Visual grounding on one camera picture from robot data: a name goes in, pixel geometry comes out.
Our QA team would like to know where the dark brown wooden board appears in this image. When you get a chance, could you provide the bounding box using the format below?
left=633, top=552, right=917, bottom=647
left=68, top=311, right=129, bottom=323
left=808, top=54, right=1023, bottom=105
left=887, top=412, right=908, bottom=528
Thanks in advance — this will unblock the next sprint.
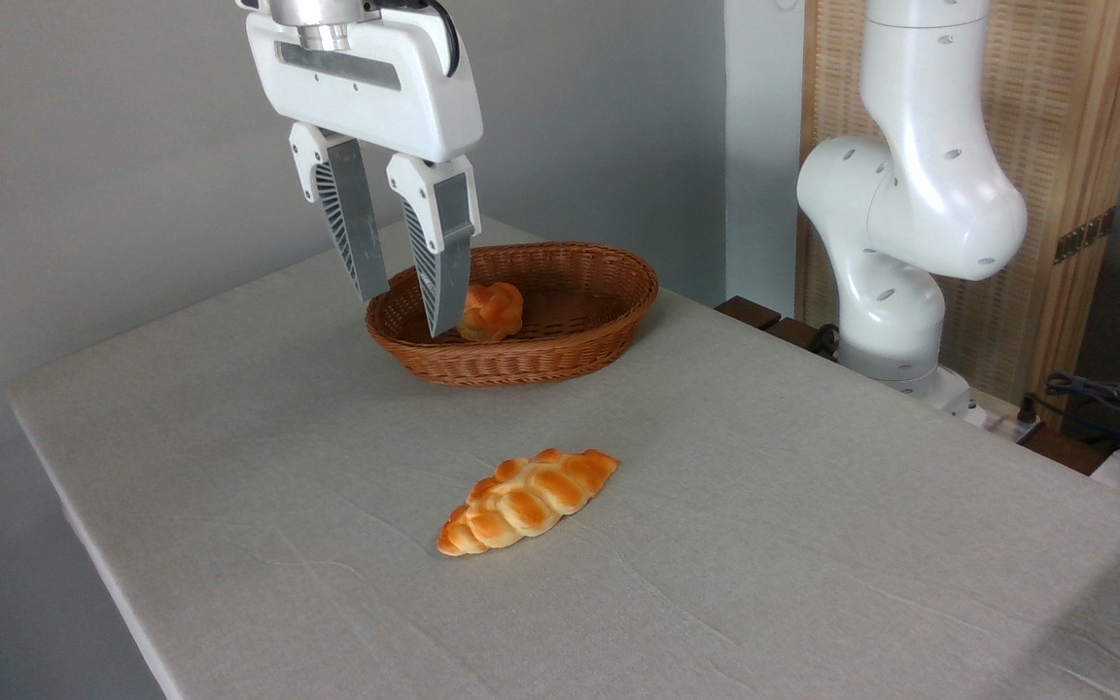
left=716, top=296, right=839, bottom=363

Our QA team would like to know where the black cable bundle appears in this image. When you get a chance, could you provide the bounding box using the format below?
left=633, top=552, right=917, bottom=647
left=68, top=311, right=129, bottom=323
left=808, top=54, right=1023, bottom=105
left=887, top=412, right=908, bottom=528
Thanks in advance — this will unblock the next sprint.
left=1022, top=372, right=1120, bottom=460

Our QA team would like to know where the brown oval wicker basket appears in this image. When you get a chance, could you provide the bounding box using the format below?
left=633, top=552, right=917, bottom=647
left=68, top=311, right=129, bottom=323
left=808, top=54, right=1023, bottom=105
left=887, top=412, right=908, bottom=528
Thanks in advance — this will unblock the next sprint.
left=366, top=242, right=660, bottom=388

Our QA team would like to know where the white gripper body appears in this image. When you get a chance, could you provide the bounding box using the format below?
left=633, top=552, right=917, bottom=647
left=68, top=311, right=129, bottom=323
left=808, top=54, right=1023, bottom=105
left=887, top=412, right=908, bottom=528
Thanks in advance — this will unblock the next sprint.
left=246, top=8, right=484, bottom=165

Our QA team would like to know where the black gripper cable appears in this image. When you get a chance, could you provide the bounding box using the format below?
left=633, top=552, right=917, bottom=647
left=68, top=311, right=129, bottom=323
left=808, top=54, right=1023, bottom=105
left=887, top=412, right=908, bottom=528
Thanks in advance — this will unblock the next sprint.
left=380, top=0, right=461, bottom=79

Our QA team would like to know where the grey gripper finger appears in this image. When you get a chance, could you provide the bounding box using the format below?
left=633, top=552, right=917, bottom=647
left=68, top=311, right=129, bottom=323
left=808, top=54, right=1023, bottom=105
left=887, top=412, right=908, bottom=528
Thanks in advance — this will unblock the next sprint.
left=386, top=154, right=481, bottom=338
left=289, top=122, right=390, bottom=303

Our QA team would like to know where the long braided bread loaf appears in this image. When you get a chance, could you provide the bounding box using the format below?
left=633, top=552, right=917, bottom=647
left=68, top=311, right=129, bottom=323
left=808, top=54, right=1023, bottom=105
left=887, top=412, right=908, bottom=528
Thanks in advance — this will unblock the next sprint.
left=437, top=448, right=620, bottom=557

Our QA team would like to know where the round orange bread bun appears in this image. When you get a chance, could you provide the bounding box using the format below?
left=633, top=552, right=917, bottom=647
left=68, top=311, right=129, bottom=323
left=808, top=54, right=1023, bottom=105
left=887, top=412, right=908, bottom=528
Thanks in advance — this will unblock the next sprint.
left=457, top=282, right=525, bottom=344

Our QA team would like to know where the metal screen hinge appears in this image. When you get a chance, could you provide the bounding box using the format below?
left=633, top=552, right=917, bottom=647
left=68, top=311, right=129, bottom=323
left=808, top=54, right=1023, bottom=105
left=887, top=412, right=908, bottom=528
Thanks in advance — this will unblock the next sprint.
left=1053, top=206, right=1117, bottom=265

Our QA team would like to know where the light grey tablecloth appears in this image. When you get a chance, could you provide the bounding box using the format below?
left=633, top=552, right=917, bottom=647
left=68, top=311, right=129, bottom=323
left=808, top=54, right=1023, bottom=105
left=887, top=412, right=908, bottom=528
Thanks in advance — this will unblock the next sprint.
left=6, top=216, right=1120, bottom=700

